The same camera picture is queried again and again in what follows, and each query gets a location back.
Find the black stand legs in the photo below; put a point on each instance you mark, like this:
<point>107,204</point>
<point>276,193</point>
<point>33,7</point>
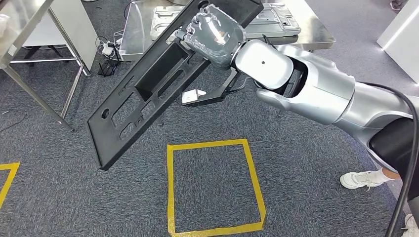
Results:
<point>32,50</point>

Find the steel frame table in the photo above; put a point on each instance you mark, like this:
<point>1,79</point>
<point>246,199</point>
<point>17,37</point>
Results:
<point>19,19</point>

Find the steel workbench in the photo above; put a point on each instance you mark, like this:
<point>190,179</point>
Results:
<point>314,34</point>

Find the person's foot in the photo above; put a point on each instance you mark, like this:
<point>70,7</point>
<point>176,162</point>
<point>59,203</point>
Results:
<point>411,227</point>
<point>397,4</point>
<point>356,180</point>

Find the grey stamped metal part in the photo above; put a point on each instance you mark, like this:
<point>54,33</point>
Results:
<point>275,23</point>

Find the white power strip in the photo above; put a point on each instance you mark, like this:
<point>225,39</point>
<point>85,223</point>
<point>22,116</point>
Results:
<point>107,49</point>

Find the white cabinet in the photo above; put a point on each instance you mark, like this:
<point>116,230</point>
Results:
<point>402,39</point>

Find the small black device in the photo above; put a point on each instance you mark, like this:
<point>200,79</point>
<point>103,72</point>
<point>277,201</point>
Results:
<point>105,68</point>

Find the white board panel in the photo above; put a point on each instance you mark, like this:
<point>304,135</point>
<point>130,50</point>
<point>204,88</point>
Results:
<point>75,29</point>

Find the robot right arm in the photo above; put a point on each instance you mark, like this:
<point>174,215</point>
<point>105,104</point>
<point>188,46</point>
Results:
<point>320,91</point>

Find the black plastic panel part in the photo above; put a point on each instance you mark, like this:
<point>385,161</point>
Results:
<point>108,144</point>

